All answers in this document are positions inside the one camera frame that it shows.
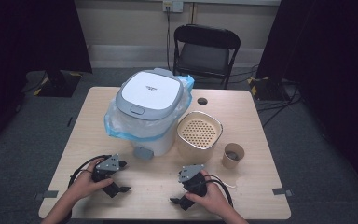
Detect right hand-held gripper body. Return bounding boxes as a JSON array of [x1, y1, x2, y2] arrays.
[[178, 163, 210, 197]]

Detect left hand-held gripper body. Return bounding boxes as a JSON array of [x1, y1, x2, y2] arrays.
[[91, 153, 121, 184]]

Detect brown paper cup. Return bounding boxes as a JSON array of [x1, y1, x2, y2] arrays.
[[221, 142, 246, 170]]

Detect white grey-lidded pedal trash can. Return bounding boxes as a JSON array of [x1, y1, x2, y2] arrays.
[[115, 67, 185, 162]]

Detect person's right hand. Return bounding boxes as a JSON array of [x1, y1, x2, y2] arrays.
[[185, 169, 231, 217]]

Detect person's left hand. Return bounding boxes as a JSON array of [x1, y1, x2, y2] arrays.
[[68, 157, 115, 201]]

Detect clear blue-edged trash bag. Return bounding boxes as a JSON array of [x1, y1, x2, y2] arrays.
[[103, 74, 196, 143]]

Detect beige perforated strainer bucket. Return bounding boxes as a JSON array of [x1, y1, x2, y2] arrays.
[[175, 110, 224, 165]]

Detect grey tape strip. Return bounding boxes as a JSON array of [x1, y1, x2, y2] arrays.
[[34, 189, 60, 201], [271, 187, 295, 198]]

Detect black stand base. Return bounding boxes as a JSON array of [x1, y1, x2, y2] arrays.
[[36, 69, 84, 98]]

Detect black yellow-striped floor box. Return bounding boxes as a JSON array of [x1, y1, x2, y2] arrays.
[[247, 77, 291, 102]]

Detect black folding chair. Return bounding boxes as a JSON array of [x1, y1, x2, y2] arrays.
[[172, 23, 242, 91]]

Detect black curtain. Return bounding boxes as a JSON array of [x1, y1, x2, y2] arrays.
[[0, 0, 93, 158], [255, 0, 358, 202]]

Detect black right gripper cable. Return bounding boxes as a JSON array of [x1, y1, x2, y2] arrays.
[[204, 175, 235, 208]]

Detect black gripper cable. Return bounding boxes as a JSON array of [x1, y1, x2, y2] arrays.
[[204, 175, 235, 208], [67, 154, 112, 189]]

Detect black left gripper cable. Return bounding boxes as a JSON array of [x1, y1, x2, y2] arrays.
[[67, 154, 112, 189]]

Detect black floor cables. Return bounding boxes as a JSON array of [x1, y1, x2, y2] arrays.
[[228, 63, 303, 129]]

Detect black wall power cable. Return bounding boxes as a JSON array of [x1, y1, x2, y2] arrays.
[[165, 6, 172, 71]]

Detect white wall outlet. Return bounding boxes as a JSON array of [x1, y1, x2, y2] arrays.
[[162, 0, 185, 14]]

